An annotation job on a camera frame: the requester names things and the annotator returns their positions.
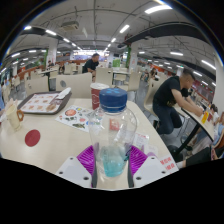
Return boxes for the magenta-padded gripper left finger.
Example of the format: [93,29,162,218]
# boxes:
[54,143,98,189]

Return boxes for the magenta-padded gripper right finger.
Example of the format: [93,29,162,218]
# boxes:
[127,144,169,189]

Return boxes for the clear blue-capped plastic bottle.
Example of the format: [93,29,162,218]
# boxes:
[87,87,138,191]

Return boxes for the white paper slip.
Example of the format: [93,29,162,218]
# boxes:
[133,132,150,153]

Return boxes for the printed paper flyer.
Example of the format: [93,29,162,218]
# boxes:
[55,104,96,133]

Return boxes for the flat round red coaster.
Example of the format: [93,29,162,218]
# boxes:
[24,129,42,148]

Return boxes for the person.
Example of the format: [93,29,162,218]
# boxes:
[176,126,224,169]
[81,52,101,81]
[152,67,204,136]
[46,59,55,71]

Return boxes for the white neighbouring dining table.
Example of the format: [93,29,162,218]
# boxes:
[181,105,216,143]

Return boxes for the brown tray with paper liner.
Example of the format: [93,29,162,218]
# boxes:
[17,90,73,116]

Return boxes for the crumpled white napkin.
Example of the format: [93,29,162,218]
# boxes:
[57,87,72,100]

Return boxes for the red paper cup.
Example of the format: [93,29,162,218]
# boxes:
[89,82,110,111]

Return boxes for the beige dining chair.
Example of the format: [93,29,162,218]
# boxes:
[24,76,50,97]
[55,72,93,99]

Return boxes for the group of beige chairs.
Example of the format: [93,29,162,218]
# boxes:
[3,63,143,93]

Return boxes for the ceiling air conditioner unit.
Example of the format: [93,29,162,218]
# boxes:
[60,20,80,32]

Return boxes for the ceiling strip lights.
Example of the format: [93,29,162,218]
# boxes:
[0,3,218,88]

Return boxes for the cream mug with brown handle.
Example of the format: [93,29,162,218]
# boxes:
[4,99,25,132]

